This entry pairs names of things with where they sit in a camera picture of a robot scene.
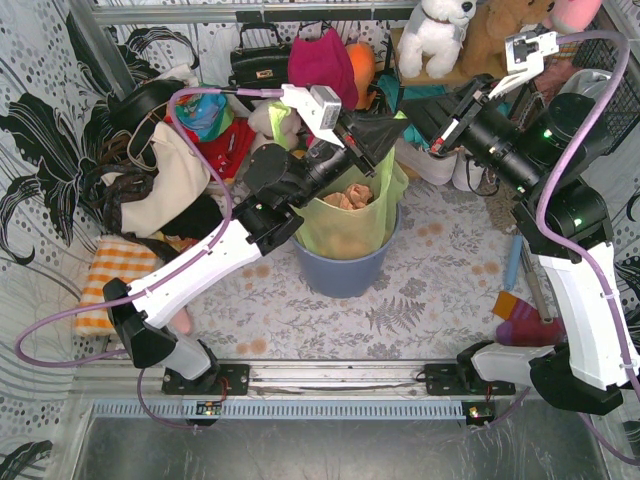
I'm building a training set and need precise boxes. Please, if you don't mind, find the black wire basket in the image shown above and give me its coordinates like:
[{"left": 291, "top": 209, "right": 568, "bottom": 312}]
[{"left": 526, "top": 21, "right": 640, "bottom": 158}]

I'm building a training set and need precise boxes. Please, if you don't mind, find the green plastic trash bag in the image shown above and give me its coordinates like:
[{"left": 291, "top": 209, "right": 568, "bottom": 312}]
[{"left": 268, "top": 99, "right": 410, "bottom": 261}]

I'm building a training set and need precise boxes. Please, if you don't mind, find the cream canvas tote bag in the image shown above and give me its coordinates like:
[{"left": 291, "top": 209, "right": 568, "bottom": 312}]
[{"left": 101, "top": 122, "right": 210, "bottom": 238}]

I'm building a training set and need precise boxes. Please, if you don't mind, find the teal folded cloth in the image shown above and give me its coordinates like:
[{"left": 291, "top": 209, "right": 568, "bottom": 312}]
[{"left": 377, "top": 75, "right": 446, "bottom": 150}]

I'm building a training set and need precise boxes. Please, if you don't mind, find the red clothing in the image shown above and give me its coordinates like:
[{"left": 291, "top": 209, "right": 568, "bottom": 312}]
[{"left": 195, "top": 118, "right": 256, "bottom": 181}]

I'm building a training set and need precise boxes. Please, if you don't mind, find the black round hat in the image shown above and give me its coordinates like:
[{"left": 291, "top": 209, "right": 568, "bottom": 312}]
[{"left": 107, "top": 79, "right": 185, "bottom": 131}]

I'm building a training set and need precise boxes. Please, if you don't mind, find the pink plush toy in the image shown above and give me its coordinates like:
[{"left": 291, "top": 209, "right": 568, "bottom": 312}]
[{"left": 542, "top": 0, "right": 602, "bottom": 34}]

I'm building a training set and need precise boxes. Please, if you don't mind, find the purple cable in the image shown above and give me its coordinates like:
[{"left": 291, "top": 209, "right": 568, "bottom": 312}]
[
  {"left": 14, "top": 86, "right": 291, "bottom": 431},
  {"left": 464, "top": 29, "right": 640, "bottom": 466}
]

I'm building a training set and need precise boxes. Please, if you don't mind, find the orange checkered towel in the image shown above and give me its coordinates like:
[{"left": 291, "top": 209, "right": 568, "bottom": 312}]
[{"left": 74, "top": 235, "right": 159, "bottom": 336}]

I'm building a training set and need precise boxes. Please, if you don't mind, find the cream plush lamb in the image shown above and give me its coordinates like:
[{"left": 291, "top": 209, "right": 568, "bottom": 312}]
[{"left": 248, "top": 99, "right": 302, "bottom": 154}]

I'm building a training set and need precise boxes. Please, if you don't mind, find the pink cylindrical pouch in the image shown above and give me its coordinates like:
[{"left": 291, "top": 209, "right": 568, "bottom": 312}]
[{"left": 169, "top": 307, "right": 193, "bottom": 335}]

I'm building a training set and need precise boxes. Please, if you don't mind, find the colourful patterned cloth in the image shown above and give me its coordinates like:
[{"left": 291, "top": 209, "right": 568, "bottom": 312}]
[{"left": 175, "top": 93, "right": 234, "bottom": 144}]

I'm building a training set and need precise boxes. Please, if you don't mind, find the magenta fabric bag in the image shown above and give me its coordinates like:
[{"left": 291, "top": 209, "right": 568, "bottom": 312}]
[{"left": 288, "top": 27, "right": 359, "bottom": 110}]

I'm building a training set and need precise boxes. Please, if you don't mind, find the silver foil bag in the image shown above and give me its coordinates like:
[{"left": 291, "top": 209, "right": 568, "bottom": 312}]
[{"left": 562, "top": 69, "right": 612, "bottom": 104}]

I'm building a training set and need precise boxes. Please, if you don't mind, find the crumpled brown paper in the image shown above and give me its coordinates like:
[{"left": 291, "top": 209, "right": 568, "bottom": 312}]
[{"left": 323, "top": 183, "right": 374, "bottom": 210}]

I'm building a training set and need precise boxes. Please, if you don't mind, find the black cloth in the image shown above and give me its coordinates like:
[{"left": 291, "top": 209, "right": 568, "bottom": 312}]
[{"left": 160, "top": 195, "right": 223, "bottom": 240}]

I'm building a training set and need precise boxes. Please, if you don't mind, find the orange plush toy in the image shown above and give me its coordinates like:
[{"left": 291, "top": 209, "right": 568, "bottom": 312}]
[{"left": 346, "top": 42, "right": 376, "bottom": 110}]

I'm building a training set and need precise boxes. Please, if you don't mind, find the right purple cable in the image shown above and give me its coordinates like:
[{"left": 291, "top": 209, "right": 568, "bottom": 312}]
[{"left": 464, "top": 29, "right": 640, "bottom": 466}]

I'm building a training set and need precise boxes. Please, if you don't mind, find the wooden metal shelf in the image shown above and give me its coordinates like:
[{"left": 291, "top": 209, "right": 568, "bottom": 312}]
[{"left": 385, "top": 28, "right": 507, "bottom": 92}]

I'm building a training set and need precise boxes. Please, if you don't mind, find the purple orange sock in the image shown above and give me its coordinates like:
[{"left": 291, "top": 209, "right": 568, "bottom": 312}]
[{"left": 492, "top": 291, "right": 565, "bottom": 347}]

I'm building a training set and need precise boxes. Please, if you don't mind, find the black leather handbag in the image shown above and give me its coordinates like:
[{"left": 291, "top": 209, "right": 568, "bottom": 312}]
[{"left": 228, "top": 22, "right": 291, "bottom": 99}]

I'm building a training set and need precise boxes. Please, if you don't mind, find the brown teddy bear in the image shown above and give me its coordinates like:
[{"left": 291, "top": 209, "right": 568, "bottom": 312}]
[{"left": 460, "top": 0, "right": 555, "bottom": 76}]

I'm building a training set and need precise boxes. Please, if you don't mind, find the white plush dog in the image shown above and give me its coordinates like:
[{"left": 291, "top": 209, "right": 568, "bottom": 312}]
[{"left": 398, "top": 0, "right": 477, "bottom": 79}]

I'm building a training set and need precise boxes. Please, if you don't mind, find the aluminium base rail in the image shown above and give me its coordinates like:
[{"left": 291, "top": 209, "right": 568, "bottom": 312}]
[{"left": 72, "top": 359, "right": 526, "bottom": 425}]

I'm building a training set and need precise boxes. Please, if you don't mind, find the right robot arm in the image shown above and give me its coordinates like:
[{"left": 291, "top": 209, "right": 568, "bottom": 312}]
[{"left": 401, "top": 75, "right": 639, "bottom": 415}]

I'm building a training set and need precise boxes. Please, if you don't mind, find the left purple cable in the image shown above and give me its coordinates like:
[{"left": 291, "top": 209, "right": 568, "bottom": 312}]
[{"left": 14, "top": 86, "right": 291, "bottom": 431}]

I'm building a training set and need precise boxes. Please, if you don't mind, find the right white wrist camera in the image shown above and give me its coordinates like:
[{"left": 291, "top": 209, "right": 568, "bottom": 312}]
[{"left": 488, "top": 31, "right": 559, "bottom": 100}]

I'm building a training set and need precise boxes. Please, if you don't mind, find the blue trash bin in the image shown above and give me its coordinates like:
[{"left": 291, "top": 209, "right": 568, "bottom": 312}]
[{"left": 291, "top": 205, "right": 402, "bottom": 299}]

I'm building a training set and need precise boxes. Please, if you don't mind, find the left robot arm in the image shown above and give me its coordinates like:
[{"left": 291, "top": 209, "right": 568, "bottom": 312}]
[{"left": 103, "top": 112, "right": 409, "bottom": 395}]

